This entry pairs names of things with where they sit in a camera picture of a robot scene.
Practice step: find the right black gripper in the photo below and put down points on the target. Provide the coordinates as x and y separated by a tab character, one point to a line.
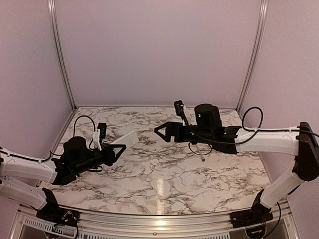
171	126

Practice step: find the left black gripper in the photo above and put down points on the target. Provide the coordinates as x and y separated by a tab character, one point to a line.
110	157

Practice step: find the white remote control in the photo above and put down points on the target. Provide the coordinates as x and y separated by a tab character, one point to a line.
129	139

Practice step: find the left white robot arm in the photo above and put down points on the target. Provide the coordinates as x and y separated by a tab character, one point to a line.
13	166

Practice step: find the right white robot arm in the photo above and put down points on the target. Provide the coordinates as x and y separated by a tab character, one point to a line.
299	142

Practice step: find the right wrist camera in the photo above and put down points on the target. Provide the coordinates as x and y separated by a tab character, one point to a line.
182	111

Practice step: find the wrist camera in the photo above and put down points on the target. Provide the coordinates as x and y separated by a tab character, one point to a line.
98	136
182	111

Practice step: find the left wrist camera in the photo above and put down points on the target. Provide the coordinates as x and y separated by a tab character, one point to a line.
98	136

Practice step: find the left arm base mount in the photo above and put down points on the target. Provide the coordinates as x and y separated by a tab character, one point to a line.
52	212

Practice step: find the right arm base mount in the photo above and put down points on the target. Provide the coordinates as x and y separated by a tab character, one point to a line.
255	215

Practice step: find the front aluminium rail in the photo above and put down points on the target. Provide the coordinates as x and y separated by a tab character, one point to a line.
102	225

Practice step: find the right aluminium frame post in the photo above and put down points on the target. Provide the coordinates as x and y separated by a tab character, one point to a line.
254	55

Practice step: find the aluminium frame post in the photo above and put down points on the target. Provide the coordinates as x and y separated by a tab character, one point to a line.
254	55
59	53

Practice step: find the left aluminium frame post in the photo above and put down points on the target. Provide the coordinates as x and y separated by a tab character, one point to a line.
59	53

